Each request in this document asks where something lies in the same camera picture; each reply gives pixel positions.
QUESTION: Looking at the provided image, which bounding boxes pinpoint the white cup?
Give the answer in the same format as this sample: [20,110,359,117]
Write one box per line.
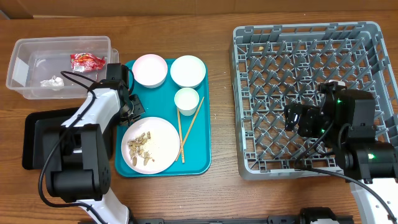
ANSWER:
[174,88,199,116]

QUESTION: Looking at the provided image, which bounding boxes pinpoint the red snack wrapper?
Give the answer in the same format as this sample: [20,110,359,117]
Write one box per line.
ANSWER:
[70,53,106,72]

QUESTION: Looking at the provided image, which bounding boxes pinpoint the white tissue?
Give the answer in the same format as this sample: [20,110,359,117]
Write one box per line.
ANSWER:
[40,76,65,91]

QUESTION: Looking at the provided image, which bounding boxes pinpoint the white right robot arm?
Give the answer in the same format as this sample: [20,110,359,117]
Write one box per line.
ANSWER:
[284,88,397,223]

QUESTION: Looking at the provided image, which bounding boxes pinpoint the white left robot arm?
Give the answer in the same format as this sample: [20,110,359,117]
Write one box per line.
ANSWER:
[38,63,145,223]

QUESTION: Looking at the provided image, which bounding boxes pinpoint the grey dishwasher rack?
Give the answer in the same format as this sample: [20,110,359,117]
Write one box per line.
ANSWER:
[230,21,397,180]

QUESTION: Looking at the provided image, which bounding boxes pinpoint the peanut shell scraps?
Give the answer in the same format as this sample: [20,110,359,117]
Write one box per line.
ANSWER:
[127,131,155,166]

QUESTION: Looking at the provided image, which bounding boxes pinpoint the pink bowl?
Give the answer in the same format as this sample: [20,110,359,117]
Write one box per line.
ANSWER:
[132,54,168,88]

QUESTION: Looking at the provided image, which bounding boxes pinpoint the pink plate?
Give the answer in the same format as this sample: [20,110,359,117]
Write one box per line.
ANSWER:
[121,117,180,175]

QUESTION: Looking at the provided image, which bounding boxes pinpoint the teal serving tray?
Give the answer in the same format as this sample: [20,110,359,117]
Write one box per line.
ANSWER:
[114,59,211,177]

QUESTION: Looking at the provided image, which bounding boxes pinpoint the white bowl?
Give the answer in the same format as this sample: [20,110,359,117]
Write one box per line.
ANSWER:
[170,55,206,88]

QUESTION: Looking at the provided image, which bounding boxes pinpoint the wooden chopstick left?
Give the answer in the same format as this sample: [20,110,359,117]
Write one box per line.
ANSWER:
[176,109,185,164]

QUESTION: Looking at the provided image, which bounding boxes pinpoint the wooden chopstick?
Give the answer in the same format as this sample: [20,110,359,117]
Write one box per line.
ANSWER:
[176,109,185,164]
[183,96,205,151]

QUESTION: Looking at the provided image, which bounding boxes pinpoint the wooden chopstick right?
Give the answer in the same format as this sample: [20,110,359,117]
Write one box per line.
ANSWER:
[183,96,205,151]

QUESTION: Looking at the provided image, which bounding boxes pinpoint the clear plastic bin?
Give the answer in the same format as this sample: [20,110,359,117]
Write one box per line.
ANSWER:
[6,36,119,100]

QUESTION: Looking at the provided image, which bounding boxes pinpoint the black tray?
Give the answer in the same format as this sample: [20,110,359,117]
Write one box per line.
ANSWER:
[21,107,113,170]

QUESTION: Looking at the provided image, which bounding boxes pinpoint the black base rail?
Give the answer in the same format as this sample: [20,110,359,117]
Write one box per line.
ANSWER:
[130,207,354,224]

